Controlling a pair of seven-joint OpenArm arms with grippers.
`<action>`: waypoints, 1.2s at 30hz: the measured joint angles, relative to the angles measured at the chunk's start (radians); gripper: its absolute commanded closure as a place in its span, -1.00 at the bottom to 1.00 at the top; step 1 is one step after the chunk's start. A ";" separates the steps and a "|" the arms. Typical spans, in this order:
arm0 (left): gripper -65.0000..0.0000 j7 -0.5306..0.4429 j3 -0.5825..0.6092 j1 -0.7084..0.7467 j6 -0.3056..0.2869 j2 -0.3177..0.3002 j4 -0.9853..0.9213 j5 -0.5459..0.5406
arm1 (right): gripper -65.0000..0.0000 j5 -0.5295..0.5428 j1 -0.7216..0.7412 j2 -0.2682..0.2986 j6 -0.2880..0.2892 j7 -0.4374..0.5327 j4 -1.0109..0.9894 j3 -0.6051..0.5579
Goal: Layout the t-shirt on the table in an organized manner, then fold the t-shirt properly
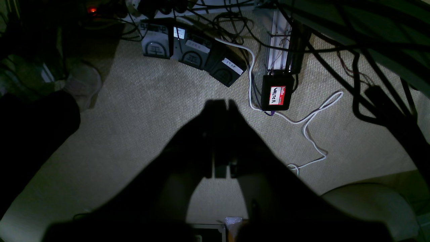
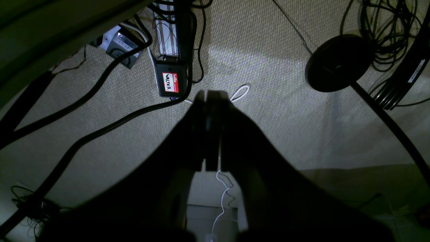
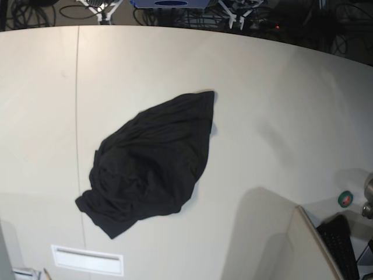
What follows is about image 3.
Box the black t-shirt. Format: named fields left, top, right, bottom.
left=76, top=91, right=216, bottom=239

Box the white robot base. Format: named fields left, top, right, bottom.
left=217, top=0, right=264, bottom=30
left=76, top=0, right=123, bottom=25

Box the blue box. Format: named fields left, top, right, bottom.
left=130, top=0, right=210, bottom=9

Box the beige partition panel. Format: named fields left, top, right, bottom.
left=286, top=206, right=343, bottom=280

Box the green tape roll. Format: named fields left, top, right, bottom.
left=337, top=191, right=354, bottom=208

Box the black keyboard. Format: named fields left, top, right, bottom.
left=316, top=215, right=360, bottom=280

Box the silver metal cylinder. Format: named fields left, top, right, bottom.
left=361, top=173, right=372, bottom=220

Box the pencil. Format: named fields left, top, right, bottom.
left=43, top=268, right=52, bottom=280

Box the white cable grommet plate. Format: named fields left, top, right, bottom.
left=51, top=245, right=124, bottom=277

